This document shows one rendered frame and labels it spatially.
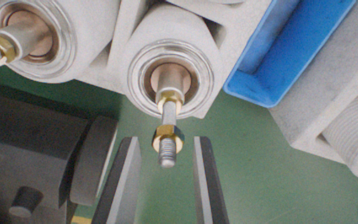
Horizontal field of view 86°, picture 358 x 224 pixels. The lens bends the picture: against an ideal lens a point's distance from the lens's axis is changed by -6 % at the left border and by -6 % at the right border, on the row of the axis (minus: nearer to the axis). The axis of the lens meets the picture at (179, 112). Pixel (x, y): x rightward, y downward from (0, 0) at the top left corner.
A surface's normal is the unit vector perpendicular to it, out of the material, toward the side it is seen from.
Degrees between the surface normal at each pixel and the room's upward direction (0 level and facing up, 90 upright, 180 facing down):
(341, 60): 90
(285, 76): 88
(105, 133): 86
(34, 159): 45
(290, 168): 0
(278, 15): 0
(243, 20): 0
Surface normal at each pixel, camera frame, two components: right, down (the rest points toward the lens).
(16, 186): 0.01, 0.58
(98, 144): 0.36, -0.46
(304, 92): -0.93, -0.29
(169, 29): -0.01, -0.11
